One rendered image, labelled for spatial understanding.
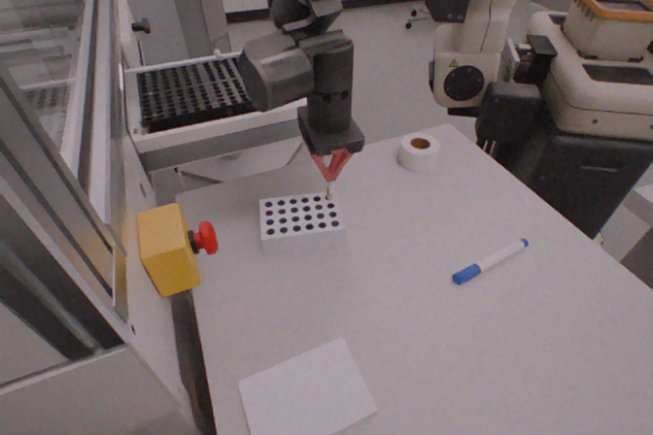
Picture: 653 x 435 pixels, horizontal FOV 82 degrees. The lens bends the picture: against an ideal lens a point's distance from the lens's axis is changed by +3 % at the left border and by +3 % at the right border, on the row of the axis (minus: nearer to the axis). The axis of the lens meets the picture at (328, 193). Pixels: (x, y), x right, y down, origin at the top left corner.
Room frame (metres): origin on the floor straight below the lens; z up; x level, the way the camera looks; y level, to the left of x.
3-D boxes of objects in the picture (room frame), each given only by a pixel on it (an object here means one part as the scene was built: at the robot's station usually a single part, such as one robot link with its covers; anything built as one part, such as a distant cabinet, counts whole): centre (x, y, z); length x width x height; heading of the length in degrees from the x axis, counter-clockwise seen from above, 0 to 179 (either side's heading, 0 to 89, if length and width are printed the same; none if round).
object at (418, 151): (0.57, -0.17, 0.78); 0.07 x 0.07 x 0.04
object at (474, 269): (0.32, -0.23, 0.77); 0.14 x 0.02 x 0.02; 119
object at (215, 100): (0.60, 0.21, 0.87); 0.22 x 0.18 x 0.06; 113
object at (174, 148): (0.60, 0.22, 0.86); 0.40 x 0.26 x 0.06; 113
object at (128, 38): (0.85, 0.44, 0.87); 0.29 x 0.02 x 0.11; 23
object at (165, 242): (0.26, 0.17, 0.88); 0.07 x 0.05 x 0.07; 23
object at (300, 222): (0.39, 0.04, 0.78); 0.12 x 0.08 x 0.04; 99
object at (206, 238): (0.27, 0.14, 0.88); 0.04 x 0.03 x 0.04; 23
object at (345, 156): (0.43, 0.00, 0.89); 0.07 x 0.07 x 0.09; 18
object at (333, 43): (0.42, 0.00, 1.02); 0.07 x 0.06 x 0.07; 126
